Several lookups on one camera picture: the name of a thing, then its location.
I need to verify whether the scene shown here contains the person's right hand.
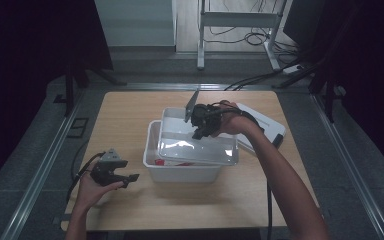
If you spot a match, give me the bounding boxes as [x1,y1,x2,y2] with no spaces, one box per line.
[213,99,258,138]

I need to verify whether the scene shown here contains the right hand-held gripper cable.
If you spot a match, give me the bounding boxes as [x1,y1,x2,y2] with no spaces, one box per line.
[204,101,274,240]

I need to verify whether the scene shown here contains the dark monitor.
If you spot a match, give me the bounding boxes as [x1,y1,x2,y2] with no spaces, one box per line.
[282,0,326,46]

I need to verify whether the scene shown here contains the white plastic storage box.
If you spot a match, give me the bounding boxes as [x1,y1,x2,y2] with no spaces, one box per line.
[142,119,223,184]

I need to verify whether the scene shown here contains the black stand with slanted legs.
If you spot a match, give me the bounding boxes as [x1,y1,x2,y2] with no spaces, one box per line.
[274,49,348,124]

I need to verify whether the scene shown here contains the white power strip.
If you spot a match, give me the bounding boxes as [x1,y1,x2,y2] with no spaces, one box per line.
[281,63,305,75]

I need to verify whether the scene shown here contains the left hand-held gripper cable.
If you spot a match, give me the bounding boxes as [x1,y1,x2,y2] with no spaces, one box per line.
[66,141,106,203]

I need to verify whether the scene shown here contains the person's left hand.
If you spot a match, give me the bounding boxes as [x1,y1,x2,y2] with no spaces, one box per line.
[76,172,125,208]

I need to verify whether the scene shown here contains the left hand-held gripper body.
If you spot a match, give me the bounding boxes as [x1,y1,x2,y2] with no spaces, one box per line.
[90,148,129,187]

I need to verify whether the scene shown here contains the white cabinet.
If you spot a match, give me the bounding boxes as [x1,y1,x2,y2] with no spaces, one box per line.
[94,0,178,48]

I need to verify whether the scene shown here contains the white metal stand frame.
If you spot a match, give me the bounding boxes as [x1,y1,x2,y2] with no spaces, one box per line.
[196,0,288,72]

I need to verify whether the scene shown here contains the white plastic tray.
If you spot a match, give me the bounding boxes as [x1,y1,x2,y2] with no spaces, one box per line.
[157,107,240,167]

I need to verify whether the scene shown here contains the red and white packet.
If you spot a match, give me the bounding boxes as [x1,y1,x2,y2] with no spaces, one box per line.
[154,158,195,167]

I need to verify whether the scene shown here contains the black floor outlet frame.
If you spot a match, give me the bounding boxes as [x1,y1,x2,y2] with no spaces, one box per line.
[66,116,90,140]

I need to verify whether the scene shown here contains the white lid with black handle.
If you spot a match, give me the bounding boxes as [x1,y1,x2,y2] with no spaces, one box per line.
[235,102,287,156]

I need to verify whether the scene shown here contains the hand-held gripper cable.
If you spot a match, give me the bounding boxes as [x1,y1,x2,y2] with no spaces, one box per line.
[66,141,106,203]
[204,101,274,240]

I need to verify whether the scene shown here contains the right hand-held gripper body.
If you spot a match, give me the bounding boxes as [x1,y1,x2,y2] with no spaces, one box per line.
[183,89,224,138]

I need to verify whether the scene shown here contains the black floor cables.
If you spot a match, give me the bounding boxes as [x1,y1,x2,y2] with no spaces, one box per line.
[203,0,303,92]

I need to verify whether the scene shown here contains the black tripod stand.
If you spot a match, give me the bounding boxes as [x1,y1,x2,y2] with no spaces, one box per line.
[53,56,128,118]

